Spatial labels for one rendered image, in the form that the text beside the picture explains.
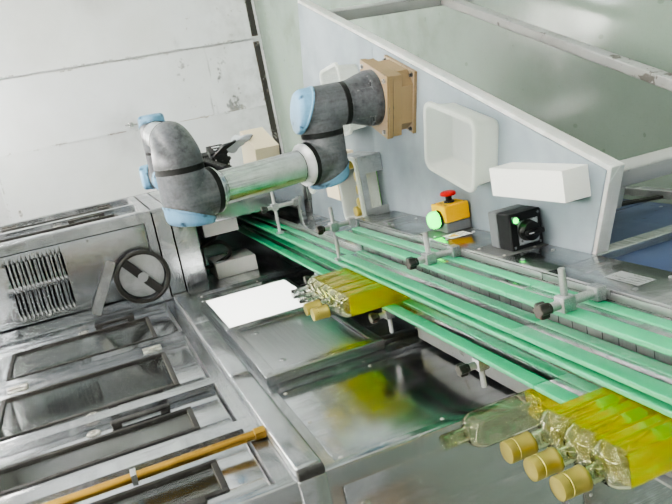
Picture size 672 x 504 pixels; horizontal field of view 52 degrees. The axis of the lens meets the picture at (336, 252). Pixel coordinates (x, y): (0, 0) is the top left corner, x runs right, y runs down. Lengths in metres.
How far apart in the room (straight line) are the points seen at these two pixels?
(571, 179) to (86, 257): 1.98
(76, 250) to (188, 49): 3.11
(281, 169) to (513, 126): 0.59
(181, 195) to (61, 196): 3.96
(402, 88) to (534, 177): 0.58
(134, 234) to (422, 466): 1.70
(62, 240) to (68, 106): 2.82
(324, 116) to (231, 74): 3.90
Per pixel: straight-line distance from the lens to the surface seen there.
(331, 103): 1.84
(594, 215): 1.42
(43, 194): 5.57
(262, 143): 2.15
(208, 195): 1.66
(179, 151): 1.63
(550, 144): 1.47
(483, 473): 1.60
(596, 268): 1.35
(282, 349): 1.99
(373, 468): 1.45
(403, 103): 1.90
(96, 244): 2.85
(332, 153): 1.85
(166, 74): 5.62
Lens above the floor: 1.64
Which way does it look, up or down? 18 degrees down
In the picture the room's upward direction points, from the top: 105 degrees counter-clockwise
